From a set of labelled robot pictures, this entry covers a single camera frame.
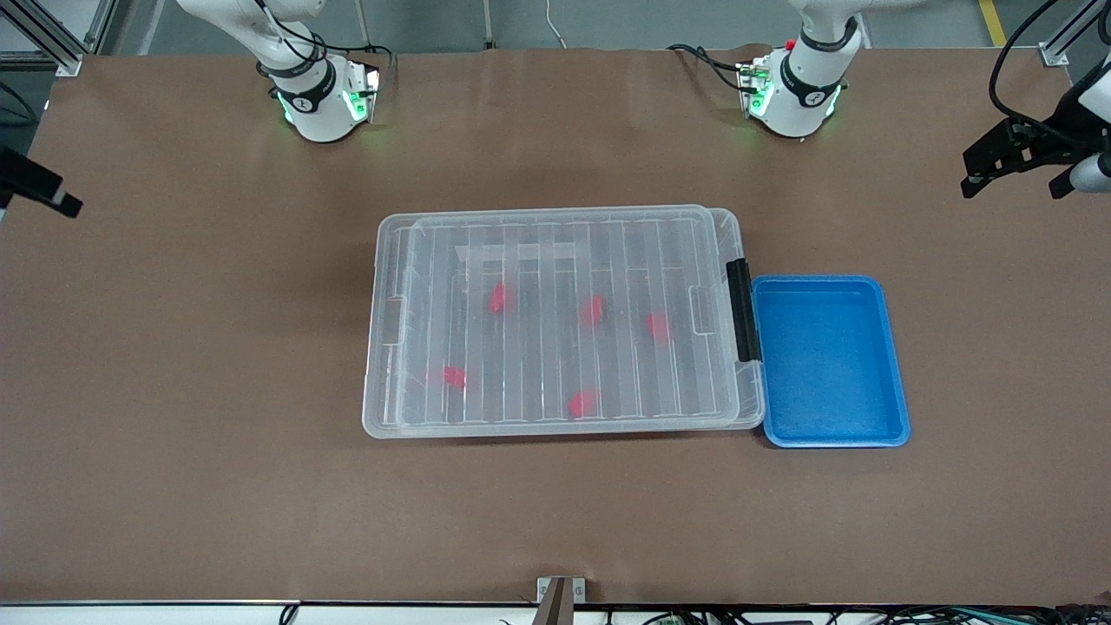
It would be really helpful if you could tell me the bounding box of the clear ribbed plastic lid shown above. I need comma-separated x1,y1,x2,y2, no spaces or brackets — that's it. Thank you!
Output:
362,206,754,439

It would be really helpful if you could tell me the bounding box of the black box latch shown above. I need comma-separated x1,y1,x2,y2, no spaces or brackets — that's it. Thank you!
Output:
726,259,762,364

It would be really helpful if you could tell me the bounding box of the clear plastic storage box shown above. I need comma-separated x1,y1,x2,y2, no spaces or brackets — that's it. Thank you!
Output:
382,207,766,435

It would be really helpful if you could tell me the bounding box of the blue plastic tray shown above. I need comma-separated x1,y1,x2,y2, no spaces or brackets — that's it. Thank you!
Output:
751,275,911,449

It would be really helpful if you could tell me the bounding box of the brown table cover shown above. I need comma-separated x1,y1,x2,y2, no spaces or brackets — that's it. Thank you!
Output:
0,43,1111,607

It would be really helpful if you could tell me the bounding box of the aluminium frame profile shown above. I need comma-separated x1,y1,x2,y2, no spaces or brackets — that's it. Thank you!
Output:
0,0,118,77
1037,0,1111,69

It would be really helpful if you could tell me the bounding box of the black base cable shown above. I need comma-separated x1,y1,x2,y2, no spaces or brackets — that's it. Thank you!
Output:
667,43,752,92
317,43,398,69

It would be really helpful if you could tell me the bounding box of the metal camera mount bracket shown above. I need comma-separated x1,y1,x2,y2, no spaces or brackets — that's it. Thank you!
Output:
536,577,588,625

